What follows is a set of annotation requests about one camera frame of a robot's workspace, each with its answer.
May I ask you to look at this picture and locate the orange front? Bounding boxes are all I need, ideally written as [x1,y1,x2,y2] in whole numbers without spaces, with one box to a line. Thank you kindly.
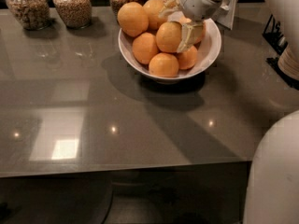
[149,52,179,78]

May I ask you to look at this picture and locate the orange left low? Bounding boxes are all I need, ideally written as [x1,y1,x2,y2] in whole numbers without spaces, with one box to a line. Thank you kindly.
[132,33,159,64]

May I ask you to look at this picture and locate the orange top middle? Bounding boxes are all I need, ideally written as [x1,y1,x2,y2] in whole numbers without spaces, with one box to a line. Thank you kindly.
[143,0,167,30]

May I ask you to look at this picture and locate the orange centre top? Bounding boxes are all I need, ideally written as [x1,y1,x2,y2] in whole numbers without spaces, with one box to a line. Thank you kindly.
[156,21,181,53]

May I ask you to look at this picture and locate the orange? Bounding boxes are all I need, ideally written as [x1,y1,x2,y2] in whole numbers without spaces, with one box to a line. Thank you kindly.
[179,16,206,46]
[156,21,181,53]
[149,52,179,78]
[117,2,149,37]
[143,0,167,30]

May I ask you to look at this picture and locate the orange right low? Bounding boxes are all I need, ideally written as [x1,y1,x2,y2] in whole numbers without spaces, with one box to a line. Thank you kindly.
[176,46,197,70]

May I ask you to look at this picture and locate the white ceramic bowl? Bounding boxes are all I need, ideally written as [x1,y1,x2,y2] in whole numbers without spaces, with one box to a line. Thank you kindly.
[118,11,221,84]

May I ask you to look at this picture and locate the glass jar far left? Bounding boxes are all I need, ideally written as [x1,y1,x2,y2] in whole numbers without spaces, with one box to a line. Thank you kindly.
[6,0,50,31]

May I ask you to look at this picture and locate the orange top left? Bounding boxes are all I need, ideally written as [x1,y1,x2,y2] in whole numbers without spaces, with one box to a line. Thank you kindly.
[117,2,149,37]

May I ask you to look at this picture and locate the orange low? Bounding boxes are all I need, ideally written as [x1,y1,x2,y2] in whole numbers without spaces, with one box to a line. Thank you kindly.
[132,33,159,64]
[176,46,197,70]

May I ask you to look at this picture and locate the white standing card holder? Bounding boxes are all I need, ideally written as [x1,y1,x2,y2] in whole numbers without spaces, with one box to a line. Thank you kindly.
[212,0,237,30]

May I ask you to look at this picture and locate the orange right back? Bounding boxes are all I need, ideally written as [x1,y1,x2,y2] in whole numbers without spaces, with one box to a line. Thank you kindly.
[179,16,206,46]

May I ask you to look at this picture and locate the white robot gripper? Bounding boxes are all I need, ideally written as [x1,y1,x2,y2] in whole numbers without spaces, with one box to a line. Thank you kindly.
[158,0,221,53]

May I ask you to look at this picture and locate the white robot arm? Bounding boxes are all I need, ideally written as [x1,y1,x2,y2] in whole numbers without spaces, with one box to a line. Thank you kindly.
[161,0,299,224]

